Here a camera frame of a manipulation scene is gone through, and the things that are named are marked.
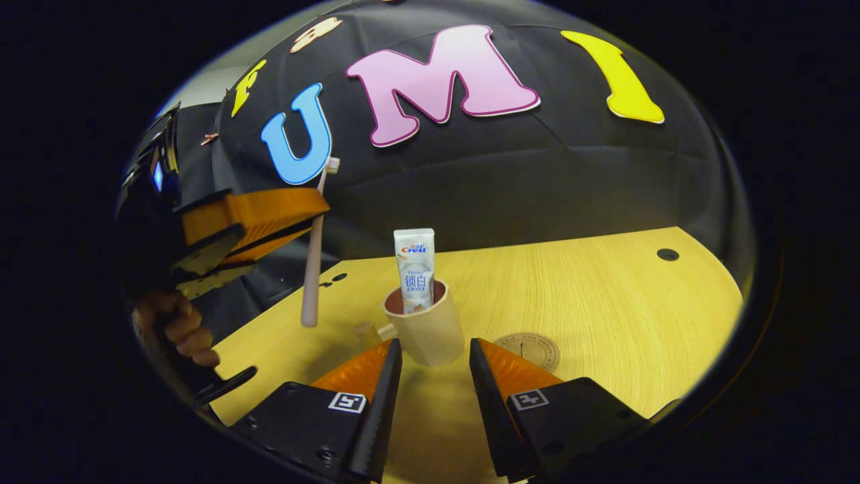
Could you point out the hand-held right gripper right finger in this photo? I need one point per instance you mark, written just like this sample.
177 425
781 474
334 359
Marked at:
489 410

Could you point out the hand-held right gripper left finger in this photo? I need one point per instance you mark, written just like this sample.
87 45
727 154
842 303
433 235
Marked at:
383 410

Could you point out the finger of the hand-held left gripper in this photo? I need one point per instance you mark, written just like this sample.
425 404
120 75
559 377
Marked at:
275 208
215 265

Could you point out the pink toothbrush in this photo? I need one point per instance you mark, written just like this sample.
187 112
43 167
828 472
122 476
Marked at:
312 269

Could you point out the beige cup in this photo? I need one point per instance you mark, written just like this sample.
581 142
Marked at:
430 333

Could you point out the white toothpaste tube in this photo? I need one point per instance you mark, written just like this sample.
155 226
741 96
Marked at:
415 269

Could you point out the wooden desktop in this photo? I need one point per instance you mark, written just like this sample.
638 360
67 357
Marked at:
605 302

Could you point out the copper clip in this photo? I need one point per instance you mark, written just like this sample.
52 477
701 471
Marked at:
209 138

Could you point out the black backdrop cloth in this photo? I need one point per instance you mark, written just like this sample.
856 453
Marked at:
537 175

